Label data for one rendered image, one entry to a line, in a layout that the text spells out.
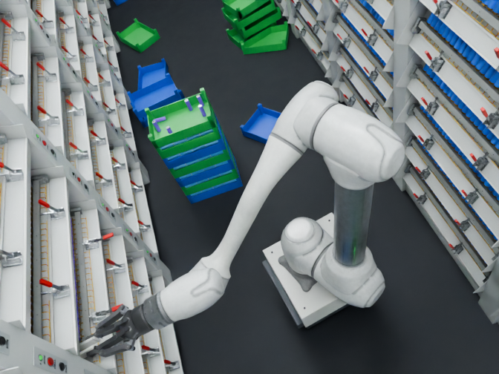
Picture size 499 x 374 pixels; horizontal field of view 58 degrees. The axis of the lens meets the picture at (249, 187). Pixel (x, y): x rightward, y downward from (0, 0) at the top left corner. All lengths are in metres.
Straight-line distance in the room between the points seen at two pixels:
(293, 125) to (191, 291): 0.49
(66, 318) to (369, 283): 0.89
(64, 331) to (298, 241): 0.76
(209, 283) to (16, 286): 0.44
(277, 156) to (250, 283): 1.11
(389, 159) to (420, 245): 1.15
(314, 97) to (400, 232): 1.17
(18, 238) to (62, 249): 0.21
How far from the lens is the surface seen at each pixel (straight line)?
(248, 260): 2.20
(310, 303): 1.74
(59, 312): 1.29
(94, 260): 1.58
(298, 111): 1.13
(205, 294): 1.17
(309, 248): 1.54
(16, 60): 1.79
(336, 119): 1.07
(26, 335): 1.08
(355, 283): 1.48
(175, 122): 2.19
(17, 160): 1.40
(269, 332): 2.05
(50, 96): 1.90
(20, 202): 1.29
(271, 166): 1.13
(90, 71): 2.67
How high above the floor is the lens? 1.92
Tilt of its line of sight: 52 degrees down
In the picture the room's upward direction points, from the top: 24 degrees counter-clockwise
